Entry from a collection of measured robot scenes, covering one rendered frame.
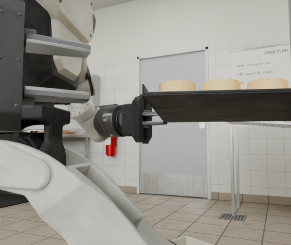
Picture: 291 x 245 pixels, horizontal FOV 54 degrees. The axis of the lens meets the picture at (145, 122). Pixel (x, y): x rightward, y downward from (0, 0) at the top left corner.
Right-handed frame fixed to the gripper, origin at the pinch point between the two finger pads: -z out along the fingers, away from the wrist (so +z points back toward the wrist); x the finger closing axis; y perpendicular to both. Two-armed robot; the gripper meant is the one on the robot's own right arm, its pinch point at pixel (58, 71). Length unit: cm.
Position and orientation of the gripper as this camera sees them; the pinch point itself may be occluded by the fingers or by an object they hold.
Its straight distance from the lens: 29.5
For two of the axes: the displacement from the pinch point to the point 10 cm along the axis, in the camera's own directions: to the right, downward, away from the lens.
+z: -9.1, -0.3, -4.1
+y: -4.1, 0.7, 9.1
